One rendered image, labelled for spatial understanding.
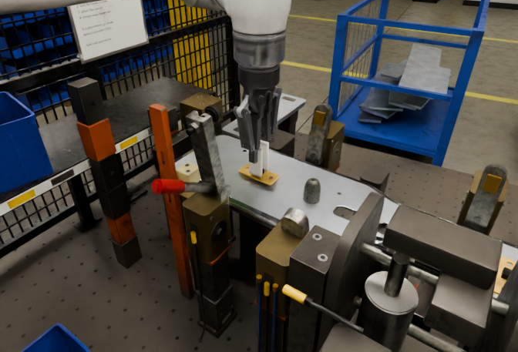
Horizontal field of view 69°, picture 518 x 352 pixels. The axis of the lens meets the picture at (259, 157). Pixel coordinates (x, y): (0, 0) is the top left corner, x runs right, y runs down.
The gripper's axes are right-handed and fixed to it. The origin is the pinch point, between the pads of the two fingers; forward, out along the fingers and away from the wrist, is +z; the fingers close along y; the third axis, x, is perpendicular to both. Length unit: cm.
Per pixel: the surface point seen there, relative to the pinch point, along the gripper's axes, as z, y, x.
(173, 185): -8.3, 24.0, 0.9
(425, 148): 85, -178, 8
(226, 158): 5.1, -2.0, -10.5
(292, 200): 5.0, 2.6, 9.8
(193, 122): -15.7, 17.5, -0.2
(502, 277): 4.5, 0.9, 45.9
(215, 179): -4.6, 15.6, 1.7
